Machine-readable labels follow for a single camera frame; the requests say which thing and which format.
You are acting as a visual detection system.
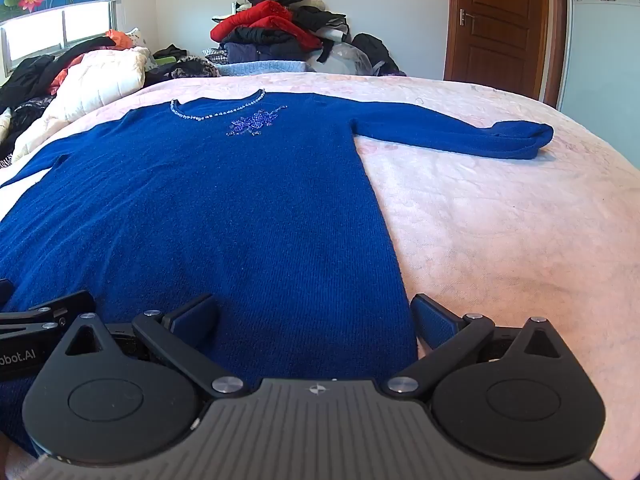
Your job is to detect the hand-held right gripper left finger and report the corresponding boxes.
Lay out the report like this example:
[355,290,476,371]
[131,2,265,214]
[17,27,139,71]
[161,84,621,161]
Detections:
[50,294,249,401]

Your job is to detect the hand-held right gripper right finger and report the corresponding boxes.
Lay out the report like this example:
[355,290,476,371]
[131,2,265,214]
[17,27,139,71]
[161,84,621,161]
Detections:
[382,294,576,403]

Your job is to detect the blue knit sweater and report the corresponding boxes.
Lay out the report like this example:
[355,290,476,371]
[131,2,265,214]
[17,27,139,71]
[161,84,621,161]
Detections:
[0,87,555,456]

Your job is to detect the pile of clothes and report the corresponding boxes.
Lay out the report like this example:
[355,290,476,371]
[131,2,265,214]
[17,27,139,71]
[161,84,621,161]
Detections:
[210,0,351,66]

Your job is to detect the pink bed sheet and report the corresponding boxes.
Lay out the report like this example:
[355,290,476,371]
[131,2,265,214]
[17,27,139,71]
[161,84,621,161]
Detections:
[0,72,640,480]

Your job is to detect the black jacket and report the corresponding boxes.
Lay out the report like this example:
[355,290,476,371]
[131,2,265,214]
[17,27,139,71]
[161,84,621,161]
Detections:
[0,36,116,111]

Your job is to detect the white quilted jacket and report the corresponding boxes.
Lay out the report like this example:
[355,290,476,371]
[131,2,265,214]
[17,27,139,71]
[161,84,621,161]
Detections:
[12,47,151,161]

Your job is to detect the dark patterned clothing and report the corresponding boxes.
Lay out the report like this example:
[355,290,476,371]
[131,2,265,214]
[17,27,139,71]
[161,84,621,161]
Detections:
[170,55,221,79]

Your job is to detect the light blue blanket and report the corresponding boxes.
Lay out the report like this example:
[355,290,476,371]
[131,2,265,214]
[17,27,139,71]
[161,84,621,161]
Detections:
[217,60,316,78]

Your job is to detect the orange garment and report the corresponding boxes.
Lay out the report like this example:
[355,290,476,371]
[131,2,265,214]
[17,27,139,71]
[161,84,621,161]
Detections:
[50,30,133,96]

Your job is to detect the clear plastic bag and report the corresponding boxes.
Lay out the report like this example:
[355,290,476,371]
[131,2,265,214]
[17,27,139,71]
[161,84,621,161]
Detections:
[320,42,373,77]

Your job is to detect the black bag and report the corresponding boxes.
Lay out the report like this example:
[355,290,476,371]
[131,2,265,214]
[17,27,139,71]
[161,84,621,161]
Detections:
[352,33,401,77]

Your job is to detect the brown wooden door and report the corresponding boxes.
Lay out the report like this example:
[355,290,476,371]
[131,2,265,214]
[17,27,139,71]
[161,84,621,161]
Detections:
[444,0,568,108]

